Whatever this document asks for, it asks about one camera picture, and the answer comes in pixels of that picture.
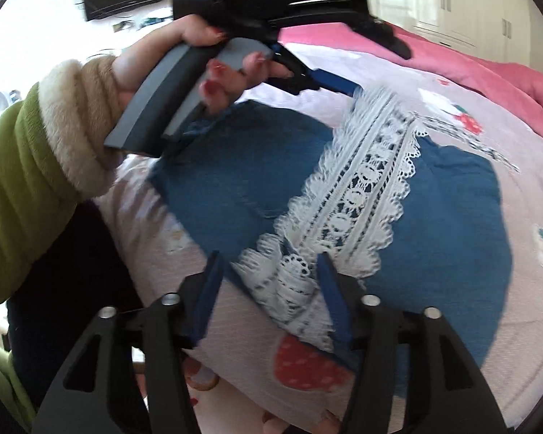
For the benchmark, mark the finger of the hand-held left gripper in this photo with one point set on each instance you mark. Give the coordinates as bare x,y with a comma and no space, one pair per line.
389,36
330,82

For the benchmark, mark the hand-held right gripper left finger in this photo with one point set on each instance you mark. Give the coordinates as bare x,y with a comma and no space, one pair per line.
206,298

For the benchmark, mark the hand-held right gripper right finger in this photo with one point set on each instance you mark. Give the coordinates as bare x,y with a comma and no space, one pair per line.
335,307

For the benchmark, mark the blue denim pants lace trim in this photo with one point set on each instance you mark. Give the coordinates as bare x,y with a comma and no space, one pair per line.
434,217

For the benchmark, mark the person's left forearm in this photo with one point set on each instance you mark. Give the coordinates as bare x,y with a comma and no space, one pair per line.
27,167

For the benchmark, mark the person's left hand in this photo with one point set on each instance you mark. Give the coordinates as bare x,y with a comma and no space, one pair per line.
194,31

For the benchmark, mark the cream wardrobe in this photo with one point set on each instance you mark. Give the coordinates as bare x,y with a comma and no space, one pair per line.
457,4

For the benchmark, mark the pink quilt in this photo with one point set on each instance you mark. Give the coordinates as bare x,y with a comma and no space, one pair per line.
479,68

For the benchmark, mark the person's left leg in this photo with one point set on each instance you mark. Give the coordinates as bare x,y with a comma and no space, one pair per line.
63,280

